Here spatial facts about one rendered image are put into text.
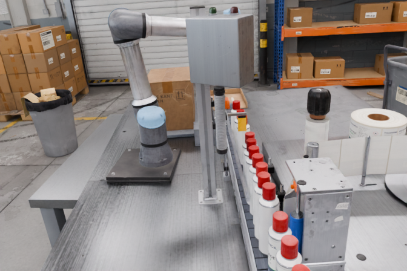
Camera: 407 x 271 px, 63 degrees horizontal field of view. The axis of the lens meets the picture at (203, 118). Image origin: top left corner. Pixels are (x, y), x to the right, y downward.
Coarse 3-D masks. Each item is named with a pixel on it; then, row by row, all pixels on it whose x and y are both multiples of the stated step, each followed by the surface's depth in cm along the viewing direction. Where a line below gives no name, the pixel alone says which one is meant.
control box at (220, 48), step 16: (208, 16) 92; (224, 16) 89; (240, 16) 86; (192, 32) 93; (208, 32) 90; (224, 32) 88; (240, 32) 86; (192, 48) 95; (208, 48) 92; (224, 48) 90; (240, 48) 88; (192, 64) 97; (208, 64) 94; (224, 64) 91; (240, 64) 89; (192, 80) 100; (208, 80) 96; (224, 80) 93; (240, 80) 91
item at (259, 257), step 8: (232, 104) 199; (232, 152) 143; (240, 184) 120; (240, 192) 115; (248, 208) 107; (248, 216) 104; (248, 224) 100; (248, 232) 103; (256, 240) 94; (256, 248) 91; (256, 256) 88; (264, 256) 88; (256, 264) 86; (264, 264) 86
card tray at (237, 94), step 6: (210, 90) 231; (228, 90) 232; (234, 90) 232; (240, 90) 230; (228, 96) 228; (234, 96) 227; (240, 96) 226; (240, 102) 215; (246, 102) 207; (240, 108) 205
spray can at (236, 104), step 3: (234, 102) 141; (237, 102) 141; (234, 105) 142; (237, 105) 141; (234, 108) 142; (237, 108) 142; (231, 111) 143; (234, 111) 142; (231, 117) 144; (234, 117) 143; (231, 120) 145; (231, 123) 145; (231, 126) 146; (231, 129) 147; (234, 132) 146; (234, 135) 146; (234, 138) 147; (234, 141) 147
